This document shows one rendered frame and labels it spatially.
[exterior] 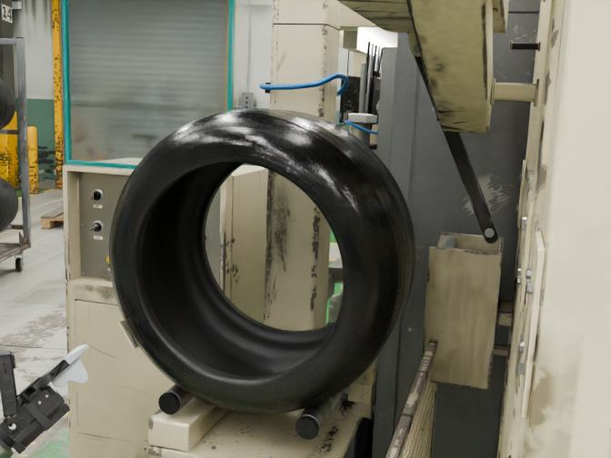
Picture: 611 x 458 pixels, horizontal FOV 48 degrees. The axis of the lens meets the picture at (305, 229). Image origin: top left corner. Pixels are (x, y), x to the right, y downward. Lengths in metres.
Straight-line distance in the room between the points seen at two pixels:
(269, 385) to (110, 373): 1.11
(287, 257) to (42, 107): 10.17
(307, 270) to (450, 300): 0.34
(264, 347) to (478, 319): 0.47
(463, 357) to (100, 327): 1.22
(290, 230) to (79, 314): 0.94
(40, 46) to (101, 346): 9.59
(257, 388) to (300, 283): 0.40
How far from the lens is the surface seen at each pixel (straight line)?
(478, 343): 1.51
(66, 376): 1.36
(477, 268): 1.46
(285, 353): 1.55
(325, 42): 1.56
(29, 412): 1.35
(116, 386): 2.33
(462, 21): 0.95
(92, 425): 2.43
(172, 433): 1.42
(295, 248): 1.60
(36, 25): 11.70
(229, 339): 1.58
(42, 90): 11.63
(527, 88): 1.31
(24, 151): 6.20
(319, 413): 1.33
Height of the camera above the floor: 1.48
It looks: 10 degrees down
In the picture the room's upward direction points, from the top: 2 degrees clockwise
